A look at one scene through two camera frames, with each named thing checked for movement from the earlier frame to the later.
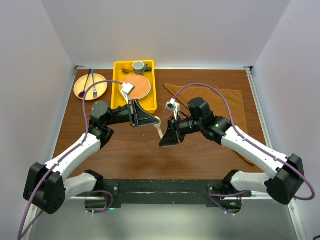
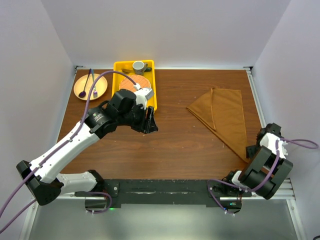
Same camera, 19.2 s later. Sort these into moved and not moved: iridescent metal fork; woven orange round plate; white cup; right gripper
Moved: right gripper
Not moved: white cup; woven orange round plate; iridescent metal fork
